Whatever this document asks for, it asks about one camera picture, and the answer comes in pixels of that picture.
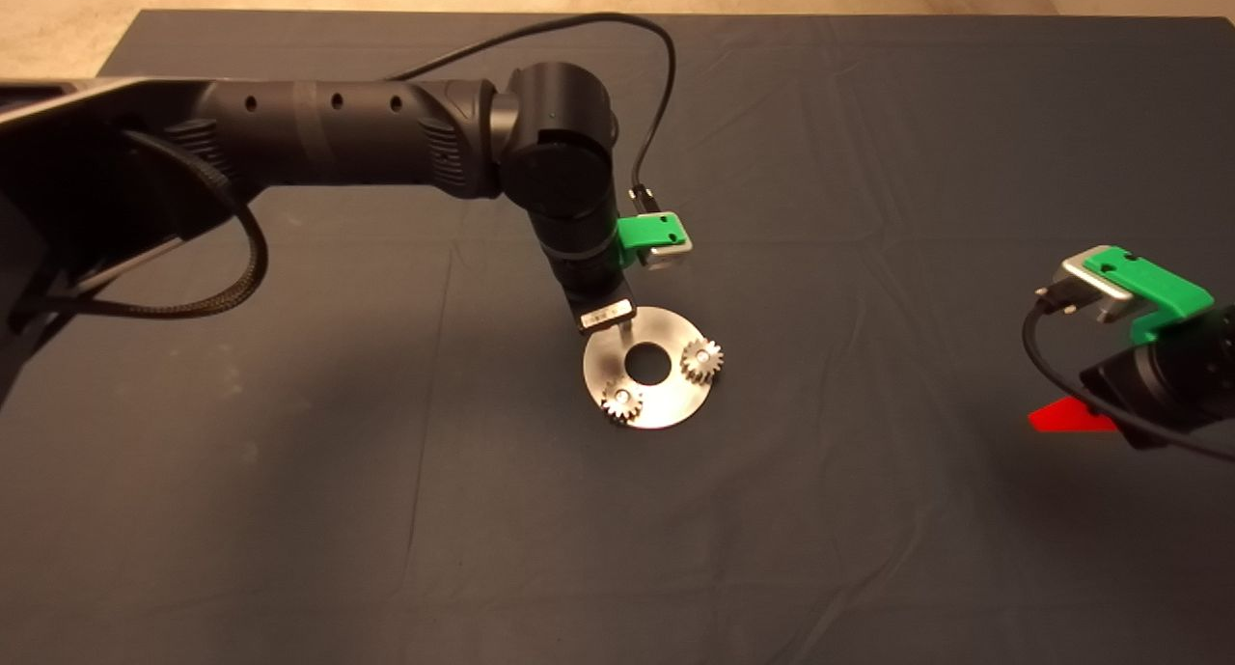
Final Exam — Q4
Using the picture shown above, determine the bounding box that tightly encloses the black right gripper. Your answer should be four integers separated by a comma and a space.
1028, 346, 1173, 451

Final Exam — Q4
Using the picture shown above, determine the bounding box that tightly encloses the dark grey table cloth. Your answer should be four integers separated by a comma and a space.
0, 11, 1235, 665

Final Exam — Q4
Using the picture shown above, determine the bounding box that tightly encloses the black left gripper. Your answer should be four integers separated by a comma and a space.
564, 279, 638, 333

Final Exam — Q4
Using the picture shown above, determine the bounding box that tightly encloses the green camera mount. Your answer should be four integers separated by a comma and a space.
616, 211, 688, 265
1081, 245, 1215, 347

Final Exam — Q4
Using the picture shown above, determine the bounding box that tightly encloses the thick black braided sleeve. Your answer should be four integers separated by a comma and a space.
10, 129, 269, 320

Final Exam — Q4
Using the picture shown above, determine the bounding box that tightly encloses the thin black camera cable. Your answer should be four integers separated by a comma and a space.
1023, 287, 1235, 463
386, 13, 676, 217

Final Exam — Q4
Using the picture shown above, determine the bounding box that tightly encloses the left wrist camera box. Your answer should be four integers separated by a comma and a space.
637, 231, 694, 272

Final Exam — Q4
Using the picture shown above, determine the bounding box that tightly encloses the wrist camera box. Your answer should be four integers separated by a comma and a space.
637, 231, 694, 272
1052, 257, 1138, 325

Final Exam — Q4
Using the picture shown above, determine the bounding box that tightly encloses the green left camera mount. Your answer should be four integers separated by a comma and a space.
616, 211, 688, 265

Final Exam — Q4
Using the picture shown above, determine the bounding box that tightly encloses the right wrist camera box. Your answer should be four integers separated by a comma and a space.
1052, 257, 1138, 325

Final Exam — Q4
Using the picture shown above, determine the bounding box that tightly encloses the steel planetary gear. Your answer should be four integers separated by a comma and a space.
600, 380, 645, 425
680, 339, 726, 384

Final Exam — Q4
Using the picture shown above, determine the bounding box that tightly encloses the green right camera mount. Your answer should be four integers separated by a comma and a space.
1081, 245, 1215, 347

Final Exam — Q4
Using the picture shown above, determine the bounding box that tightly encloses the round metal carrier plate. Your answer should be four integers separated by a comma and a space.
583, 306, 720, 430

